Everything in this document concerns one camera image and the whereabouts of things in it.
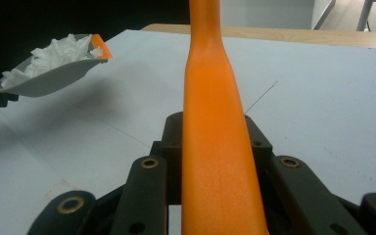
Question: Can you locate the wooden table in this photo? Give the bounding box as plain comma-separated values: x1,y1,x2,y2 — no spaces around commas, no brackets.
140,23,376,51

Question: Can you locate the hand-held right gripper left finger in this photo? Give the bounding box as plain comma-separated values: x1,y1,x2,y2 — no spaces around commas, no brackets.
149,111,186,206

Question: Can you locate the pile of white paper scraps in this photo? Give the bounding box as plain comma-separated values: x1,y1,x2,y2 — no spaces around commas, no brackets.
0,32,105,91

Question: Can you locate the white cabinet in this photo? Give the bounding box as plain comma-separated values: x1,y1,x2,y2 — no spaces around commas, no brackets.
219,0,337,31

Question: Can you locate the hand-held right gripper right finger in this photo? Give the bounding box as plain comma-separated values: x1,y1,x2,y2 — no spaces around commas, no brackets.
243,114,274,170

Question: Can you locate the white desk frame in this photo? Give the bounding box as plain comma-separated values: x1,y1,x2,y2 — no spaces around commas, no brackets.
355,0,376,32

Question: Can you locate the orange hand brush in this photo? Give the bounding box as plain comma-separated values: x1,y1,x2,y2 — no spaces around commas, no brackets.
180,0,270,235

